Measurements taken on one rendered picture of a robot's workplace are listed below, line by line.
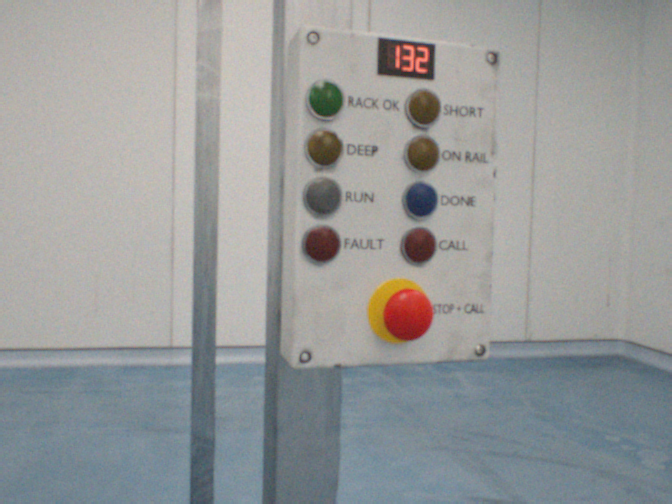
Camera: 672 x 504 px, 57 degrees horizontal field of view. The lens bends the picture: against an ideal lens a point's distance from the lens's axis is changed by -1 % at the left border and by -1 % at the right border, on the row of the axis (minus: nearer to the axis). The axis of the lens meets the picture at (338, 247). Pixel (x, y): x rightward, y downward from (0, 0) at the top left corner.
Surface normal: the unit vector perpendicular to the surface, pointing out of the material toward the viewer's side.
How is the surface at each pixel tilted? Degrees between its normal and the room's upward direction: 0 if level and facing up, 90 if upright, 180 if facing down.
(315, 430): 90
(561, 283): 90
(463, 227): 90
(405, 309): 86
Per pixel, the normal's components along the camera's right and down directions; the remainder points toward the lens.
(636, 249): -0.98, -0.02
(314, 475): 0.29, 0.06
